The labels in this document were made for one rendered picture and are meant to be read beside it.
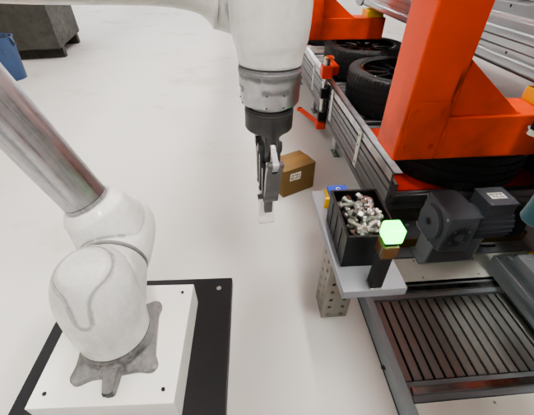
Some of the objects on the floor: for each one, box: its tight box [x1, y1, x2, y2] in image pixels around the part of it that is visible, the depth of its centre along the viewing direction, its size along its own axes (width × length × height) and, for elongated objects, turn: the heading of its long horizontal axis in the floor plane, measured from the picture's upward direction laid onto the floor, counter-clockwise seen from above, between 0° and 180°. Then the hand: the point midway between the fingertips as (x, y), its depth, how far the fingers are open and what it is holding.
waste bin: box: [0, 33, 27, 82], centre depth 334 cm, size 39×37×45 cm
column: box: [316, 245, 351, 318], centre depth 114 cm, size 10×10×42 cm
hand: (267, 207), depth 60 cm, fingers closed
